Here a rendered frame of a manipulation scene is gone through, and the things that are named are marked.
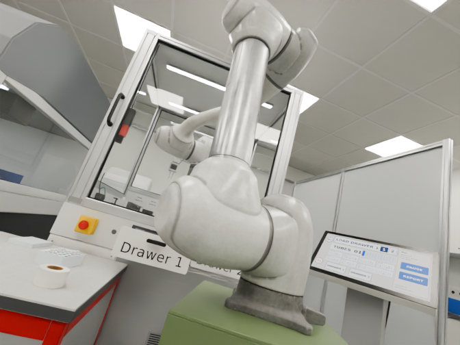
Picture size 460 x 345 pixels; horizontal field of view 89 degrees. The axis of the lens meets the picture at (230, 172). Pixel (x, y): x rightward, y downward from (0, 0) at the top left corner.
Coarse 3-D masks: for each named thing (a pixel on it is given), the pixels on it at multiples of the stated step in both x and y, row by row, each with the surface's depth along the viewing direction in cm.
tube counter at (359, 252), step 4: (356, 248) 124; (356, 252) 122; (360, 252) 122; (364, 252) 121; (368, 252) 120; (372, 252) 119; (364, 256) 119; (368, 256) 118; (372, 256) 117; (376, 256) 117; (380, 256) 116; (384, 256) 115; (388, 256) 115; (380, 260) 114; (384, 260) 113; (388, 260) 113; (392, 260) 112
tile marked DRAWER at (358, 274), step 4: (352, 268) 115; (348, 272) 113; (352, 272) 113; (356, 272) 112; (360, 272) 111; (364, 272) 111; (352, 276) 111; (356, 276) 110; (360, 276) 110; (364, 276) 109; (368, 276) 109; (368, 280) 107
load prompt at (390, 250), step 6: (336, 240) 133; (342, 240) 132; (348, 240) 131; (354, 240) 130; (360, 246) 125; (366, 246) 124; (372, 246) 122; (378, 246) 121; (384, 246) 120; (384, 252) 117; (390, 252) 116; (396, 252) 115
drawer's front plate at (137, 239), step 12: (120, 228) 89; (120, 240) 88; (132, 240) 89; (144, 240) 90; (120, 252) 87; (144, 252) 89; (156, 252) 90; (168, 252) 91; (156, 264) 89; (168, 264) 90; (180, 264) 91
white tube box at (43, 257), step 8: (56, 248) 82; (64, 248) 86; (40, 256) 74; (48, 256) 74; (56, 256) 74; (64, 256) 77; (72, 256) 78; (80, 256) 83; (56, 264) 73; (64, 264) 75; (72, 264) 79; (80, 264) 84
